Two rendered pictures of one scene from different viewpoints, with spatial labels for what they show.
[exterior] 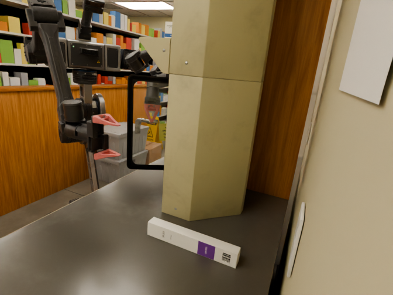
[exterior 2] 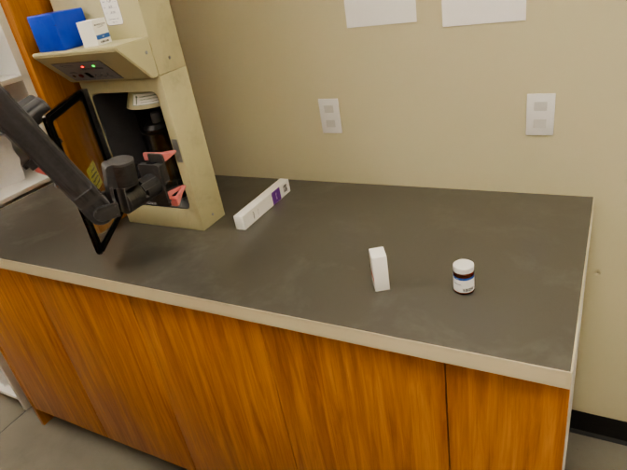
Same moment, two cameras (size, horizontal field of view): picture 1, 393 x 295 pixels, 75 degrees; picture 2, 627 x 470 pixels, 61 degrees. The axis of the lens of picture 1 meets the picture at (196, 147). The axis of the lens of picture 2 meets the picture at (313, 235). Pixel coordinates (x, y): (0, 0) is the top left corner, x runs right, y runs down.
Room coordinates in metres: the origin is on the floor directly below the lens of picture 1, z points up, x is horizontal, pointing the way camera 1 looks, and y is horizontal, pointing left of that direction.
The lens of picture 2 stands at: (0.24, 1.49, 1.64)
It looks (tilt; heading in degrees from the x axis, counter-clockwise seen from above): 28 degrees down; 279
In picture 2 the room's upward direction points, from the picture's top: 10 degrees counter-clockwise
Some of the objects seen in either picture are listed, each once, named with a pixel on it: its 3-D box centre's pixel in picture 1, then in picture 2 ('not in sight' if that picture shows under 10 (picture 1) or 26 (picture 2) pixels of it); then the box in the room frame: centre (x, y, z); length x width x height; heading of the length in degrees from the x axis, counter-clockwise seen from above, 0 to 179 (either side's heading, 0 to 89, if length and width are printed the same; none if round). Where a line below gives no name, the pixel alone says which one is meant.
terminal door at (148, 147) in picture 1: (164, 126); (89, 171); (1.06, 0.14, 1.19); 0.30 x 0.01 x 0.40; 100
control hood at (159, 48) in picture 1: (178, 58); (94, 64); (0.97, 0.09, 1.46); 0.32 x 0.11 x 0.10; 157
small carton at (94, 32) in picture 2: (174, 33); (94, 32); (0.93, 0.11, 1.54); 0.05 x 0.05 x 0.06; 73
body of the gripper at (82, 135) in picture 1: (90, 133); (147, 187); (0.81, 0.35, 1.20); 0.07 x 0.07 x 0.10; 67
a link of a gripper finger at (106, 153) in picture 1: (107, 148); (171, 188); (0.78, 0.28, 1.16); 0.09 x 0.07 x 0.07; 67
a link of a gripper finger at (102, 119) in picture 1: (107, 127); (163, 162); (0.78, 0.28, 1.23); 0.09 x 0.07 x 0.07; 67
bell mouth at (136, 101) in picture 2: not in sight; (153, 91); (0.89, -0.04, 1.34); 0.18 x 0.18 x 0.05
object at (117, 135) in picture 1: (122, 140); not in sight; (3.12, 0.94, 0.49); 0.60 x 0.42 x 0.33; 157
